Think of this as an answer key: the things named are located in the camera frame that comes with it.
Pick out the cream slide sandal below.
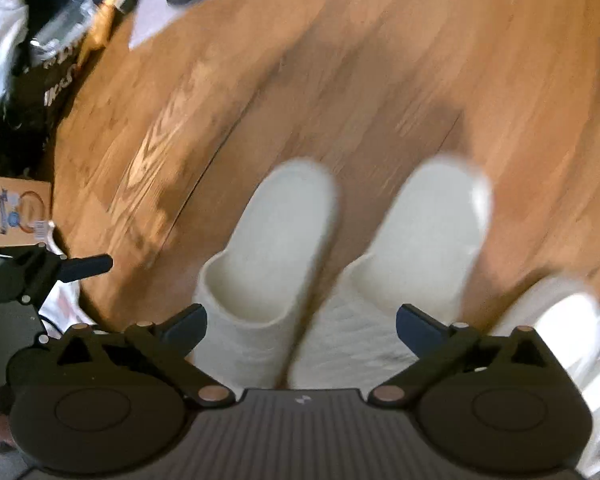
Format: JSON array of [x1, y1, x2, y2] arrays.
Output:
[[192, 158, 339, 393], [287, 155, 492, 393]]

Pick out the tan printed package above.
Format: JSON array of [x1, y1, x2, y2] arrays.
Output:
[[0, 177, 52, 248]]

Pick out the black printed bag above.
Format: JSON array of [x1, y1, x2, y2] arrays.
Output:
[[3, 0, 97, 131]]

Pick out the white paper sheet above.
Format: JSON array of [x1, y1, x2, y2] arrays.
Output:
[[128, 0, 204, 50]]

